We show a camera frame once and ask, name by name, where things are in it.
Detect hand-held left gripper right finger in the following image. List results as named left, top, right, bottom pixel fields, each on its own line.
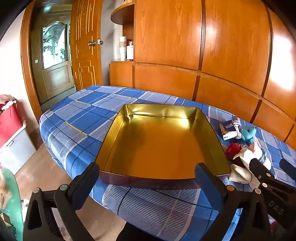
left=195, top=163, right=271, bottom=241

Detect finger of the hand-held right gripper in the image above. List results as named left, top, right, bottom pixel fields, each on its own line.
left=280, top=159, right=296, bottom=181
left=249, top=158, right=277, bottom=186

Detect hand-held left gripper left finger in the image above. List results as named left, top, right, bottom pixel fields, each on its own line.
left=23, top=162, right=100, bottom=241

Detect clear plastic mask pack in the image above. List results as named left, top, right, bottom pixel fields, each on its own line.
left=239, top=141, right=272, bottom=172

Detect red plush toy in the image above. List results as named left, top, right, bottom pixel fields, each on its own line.
left=225, top=143, right=242, bottom=160

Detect teal plush toy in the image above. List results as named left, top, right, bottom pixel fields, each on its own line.
left=238, top=125, right=258, bottom=149

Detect blue tissue packet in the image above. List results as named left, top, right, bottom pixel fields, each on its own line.
left=219, top=120, right=237, bottom=140

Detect gold tin box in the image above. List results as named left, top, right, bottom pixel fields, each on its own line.
left=95, top=104, right=232, bottom=189

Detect bed with blue plaid sheet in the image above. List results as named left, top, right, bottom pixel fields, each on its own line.
left=39, top=85, right=296, bottom=241

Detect white storage box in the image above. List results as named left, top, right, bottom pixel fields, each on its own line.
left=0, top=120, right=37, bottom=175

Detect red storage bag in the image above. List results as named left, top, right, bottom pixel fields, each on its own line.
left=0, top=95, right=23, bottom=147

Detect wooden door with frosted glass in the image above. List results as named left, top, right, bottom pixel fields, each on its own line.
left=31, top=21, right=75, bottom=105

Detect wooden wardrobe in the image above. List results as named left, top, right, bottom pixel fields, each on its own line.
left=109, top=0, right=296, bottom=145

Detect stack of paper cups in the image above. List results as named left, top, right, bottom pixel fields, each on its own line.
left=119, top=36, right=127, bottom=61

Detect wooden door with inlay lines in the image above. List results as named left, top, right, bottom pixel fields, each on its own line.
left=70, top=0, right=104, bottom=91

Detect curved wooden corner shelf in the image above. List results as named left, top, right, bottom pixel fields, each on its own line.
left=110, top=3, right=135, bottom=25

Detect wooden door frame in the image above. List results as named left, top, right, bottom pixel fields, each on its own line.
left=20, top=0, right=77, bottom=115

